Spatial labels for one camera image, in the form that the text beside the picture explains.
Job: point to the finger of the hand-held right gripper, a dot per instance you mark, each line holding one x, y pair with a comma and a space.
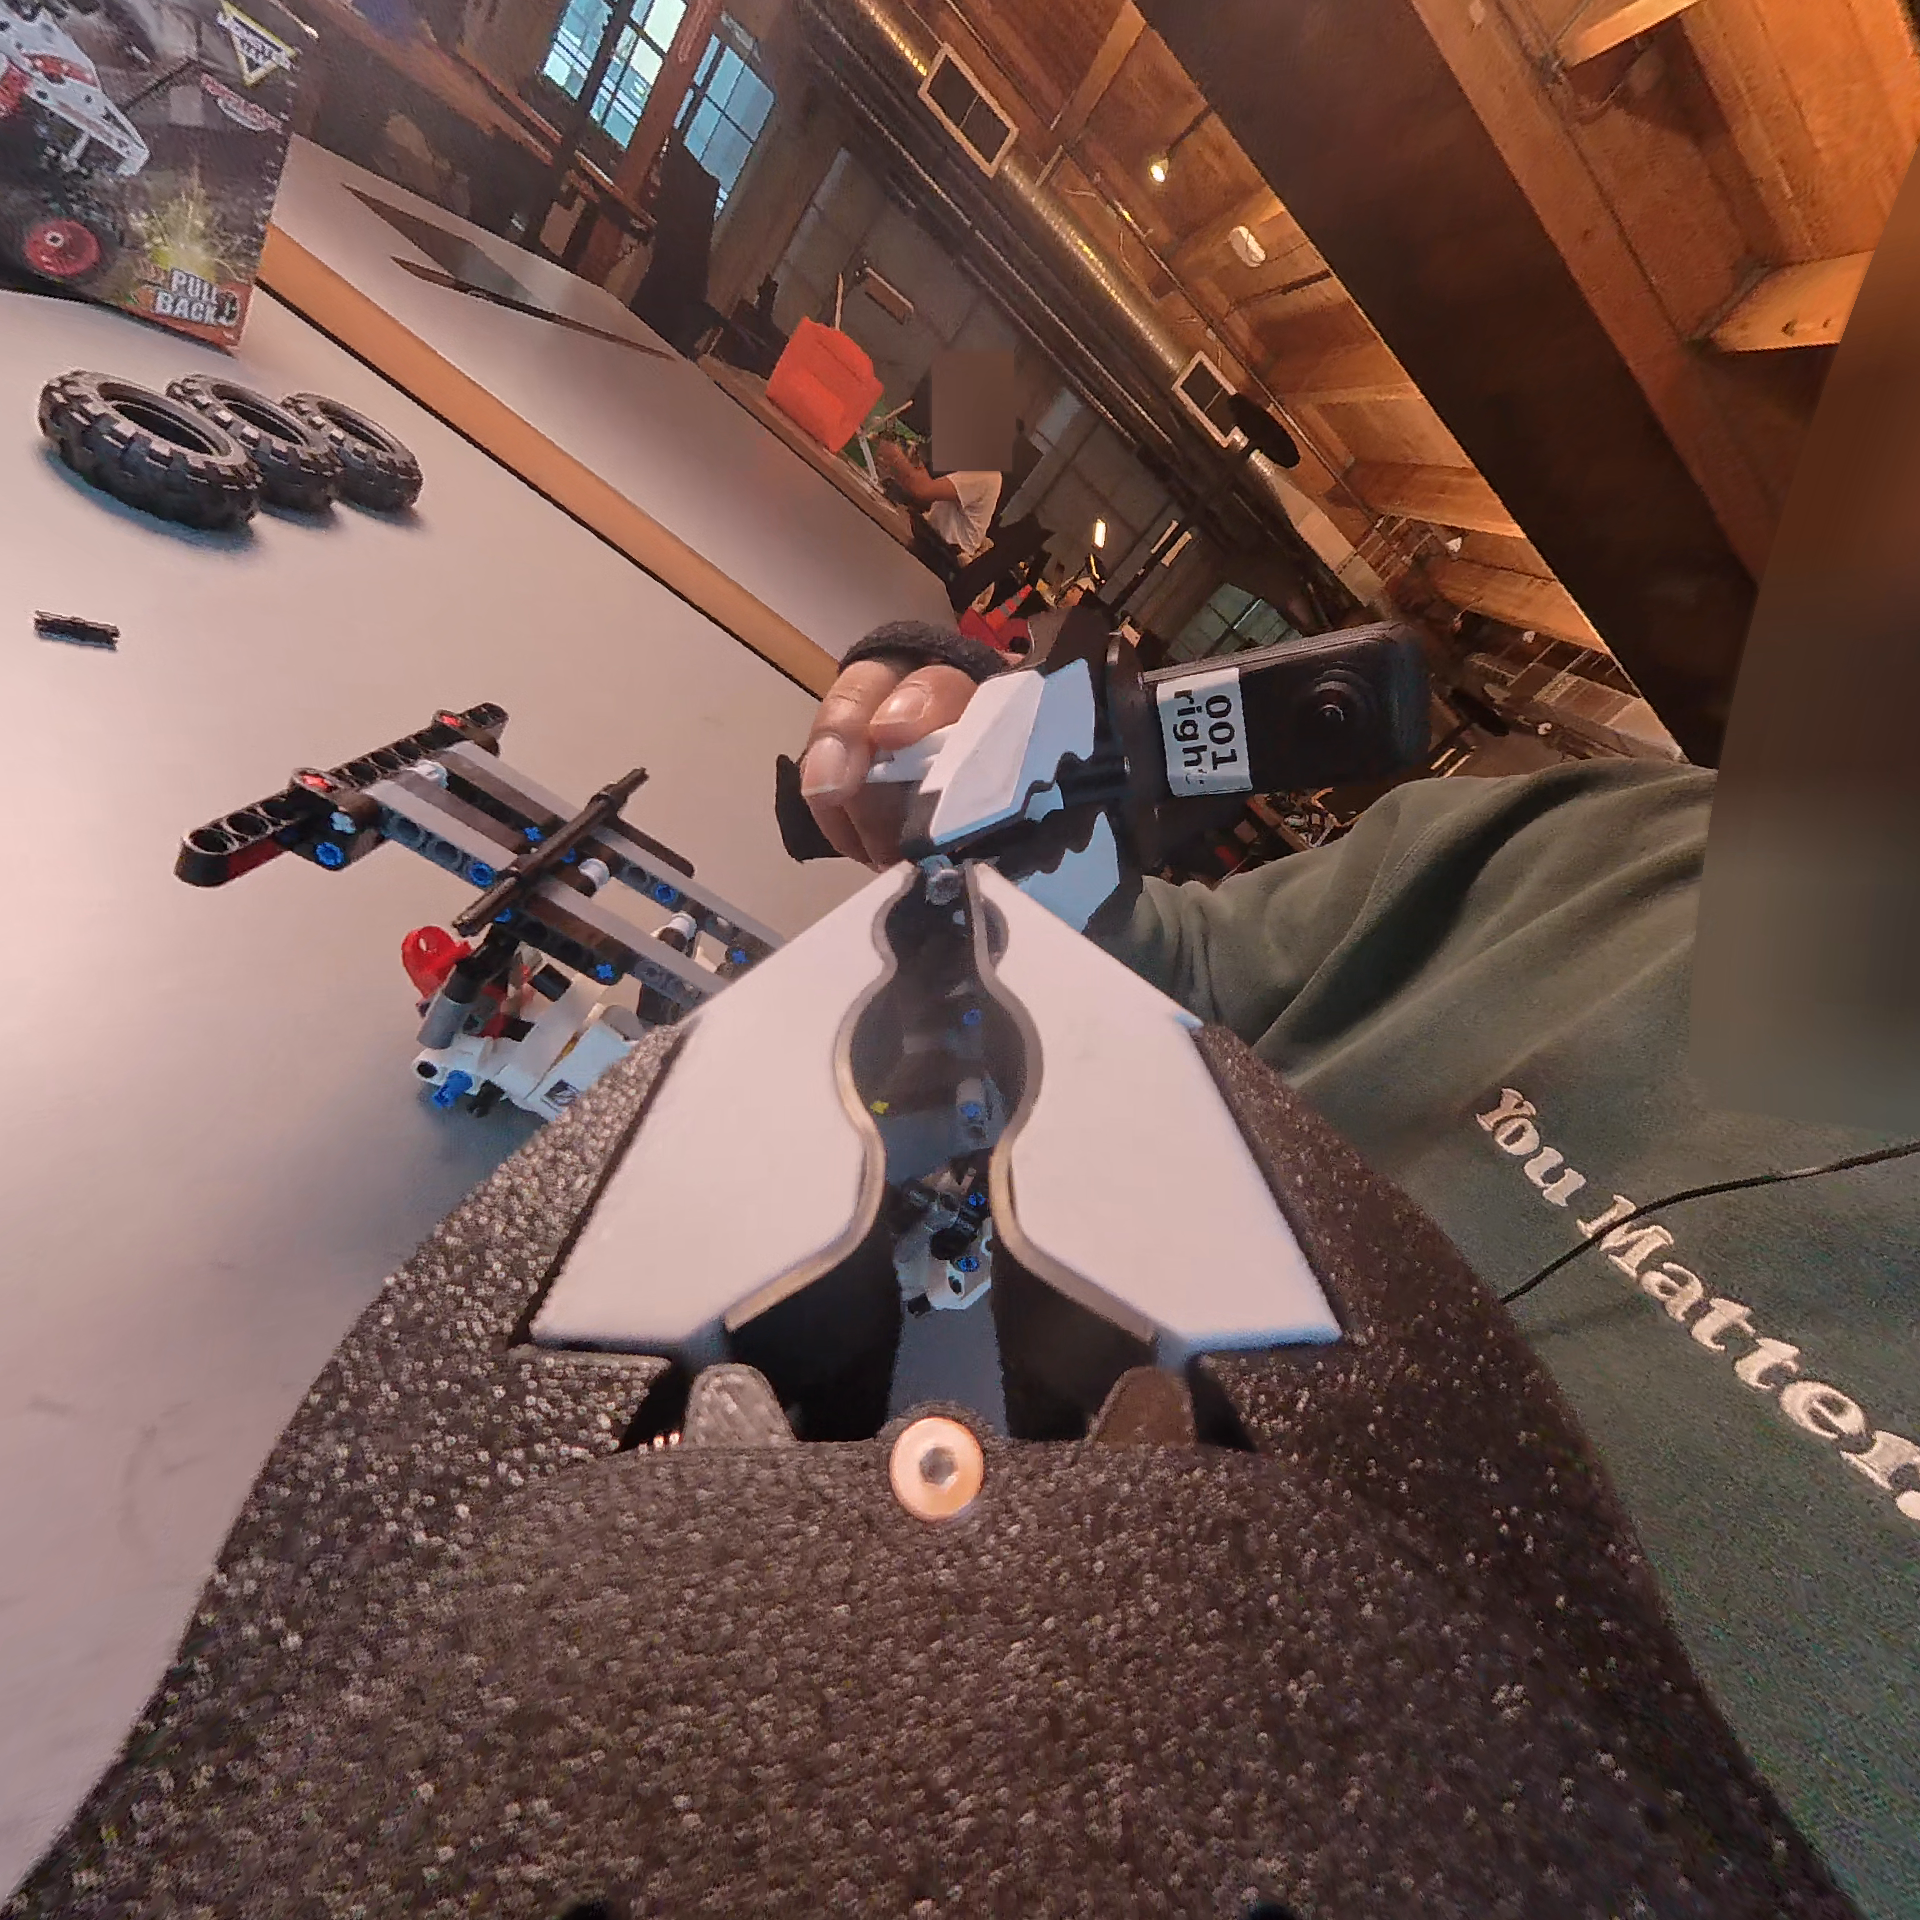
1007, 750
1067, 856

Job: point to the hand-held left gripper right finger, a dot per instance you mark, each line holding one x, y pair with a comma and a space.
1171, 1186

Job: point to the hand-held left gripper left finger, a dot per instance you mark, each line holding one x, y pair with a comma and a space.
722, 1200

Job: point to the toy vehicle chassis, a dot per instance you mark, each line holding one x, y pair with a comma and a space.
573, 901

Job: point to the person's right forearm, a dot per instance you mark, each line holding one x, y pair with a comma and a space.
1382, 932

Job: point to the orange chair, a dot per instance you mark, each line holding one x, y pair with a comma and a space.
826, 384

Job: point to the person's green sweatshirt torso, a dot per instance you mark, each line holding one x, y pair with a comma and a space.
1681, 1500

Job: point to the black toy tire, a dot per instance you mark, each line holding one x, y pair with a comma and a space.
153, 450
366, 450
277, 445

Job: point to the window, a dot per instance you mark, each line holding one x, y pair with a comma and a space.
615, 61

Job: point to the small black pin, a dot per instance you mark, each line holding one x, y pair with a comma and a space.
76, 626

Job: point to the toy truck cardboard box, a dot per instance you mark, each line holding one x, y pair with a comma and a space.
123, 182

